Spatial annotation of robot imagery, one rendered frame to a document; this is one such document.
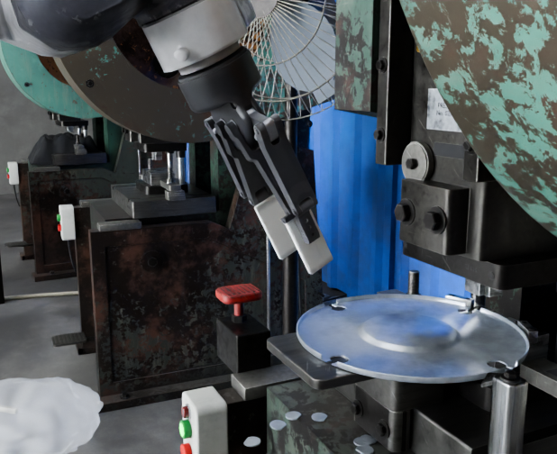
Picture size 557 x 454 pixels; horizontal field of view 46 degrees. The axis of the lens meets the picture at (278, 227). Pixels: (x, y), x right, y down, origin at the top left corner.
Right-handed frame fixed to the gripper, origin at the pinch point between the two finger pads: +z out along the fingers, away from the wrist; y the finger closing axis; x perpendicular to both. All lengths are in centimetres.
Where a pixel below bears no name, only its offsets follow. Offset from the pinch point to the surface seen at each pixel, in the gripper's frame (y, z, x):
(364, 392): -5.1, 26.8, 1.3
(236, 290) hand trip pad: -35.9, 19.6, 0.0
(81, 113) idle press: -308, 16, 34
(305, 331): -9.9, 17.0, -0.5
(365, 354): -0.1, 18.2, 1.7
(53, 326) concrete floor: -244, 86, -36
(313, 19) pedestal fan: -72, -7, 53
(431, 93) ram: -5.9, -2.9, 27.0
